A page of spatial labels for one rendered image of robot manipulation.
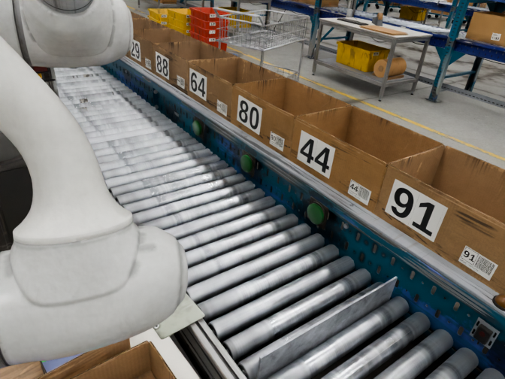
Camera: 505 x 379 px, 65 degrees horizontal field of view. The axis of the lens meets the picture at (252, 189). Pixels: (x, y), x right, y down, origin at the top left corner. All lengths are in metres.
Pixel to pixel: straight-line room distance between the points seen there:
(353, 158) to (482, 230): 0.40
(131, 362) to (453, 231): 0.80
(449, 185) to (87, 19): 1.12
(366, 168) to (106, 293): 0.96
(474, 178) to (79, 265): 1.20
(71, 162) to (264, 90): 1.47
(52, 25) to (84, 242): 0.58
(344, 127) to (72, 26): 1.07
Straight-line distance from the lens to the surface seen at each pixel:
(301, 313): 1.07
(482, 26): 5.78
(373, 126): 1.54
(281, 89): 1.85
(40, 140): 0.37
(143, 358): 0.90
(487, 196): 1.38
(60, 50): 0.92
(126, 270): 0.37
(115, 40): 0.93
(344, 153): 1.25
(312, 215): 1.31
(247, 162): 1.54
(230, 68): 2.14
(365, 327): 1.08
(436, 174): 1.43
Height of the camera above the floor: 1.53
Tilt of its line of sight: 31 degrees down
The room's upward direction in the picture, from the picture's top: 5 degrees clockwise
